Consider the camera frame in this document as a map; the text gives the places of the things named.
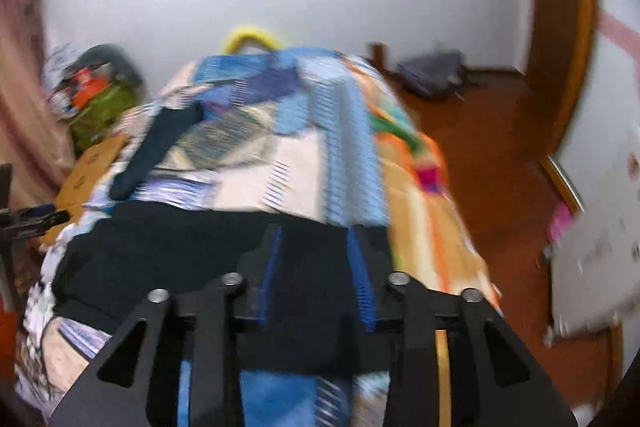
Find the brown wooden door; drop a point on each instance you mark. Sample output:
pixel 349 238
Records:
pixel 558 59

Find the grey neck pillow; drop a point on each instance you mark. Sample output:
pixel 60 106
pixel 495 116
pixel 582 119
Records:
pixel 122 65

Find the folded dark teal garment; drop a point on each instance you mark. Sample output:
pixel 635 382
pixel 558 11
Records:
pixel 164 132

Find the white cabinet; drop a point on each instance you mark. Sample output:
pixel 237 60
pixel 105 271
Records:
pixel 594 266

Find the black pants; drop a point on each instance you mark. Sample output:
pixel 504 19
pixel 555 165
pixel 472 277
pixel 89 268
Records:
pixel 313 325

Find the dark bag on floor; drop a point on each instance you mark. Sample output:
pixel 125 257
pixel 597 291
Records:
pixel 437 75

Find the green storage box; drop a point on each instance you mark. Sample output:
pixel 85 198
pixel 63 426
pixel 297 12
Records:
pixel 92 123

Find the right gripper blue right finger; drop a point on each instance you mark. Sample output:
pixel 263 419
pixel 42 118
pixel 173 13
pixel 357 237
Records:
pixel 371 262

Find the yellow pillow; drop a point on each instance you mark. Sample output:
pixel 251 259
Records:
pixel 243 35

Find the orange box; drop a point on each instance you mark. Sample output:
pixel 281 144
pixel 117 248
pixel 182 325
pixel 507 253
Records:
pixel 86 84

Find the pink brown curtain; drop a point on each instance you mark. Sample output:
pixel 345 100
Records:
pixel 33 141

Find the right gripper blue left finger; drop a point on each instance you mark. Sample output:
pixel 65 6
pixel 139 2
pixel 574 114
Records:
pixel 259 269

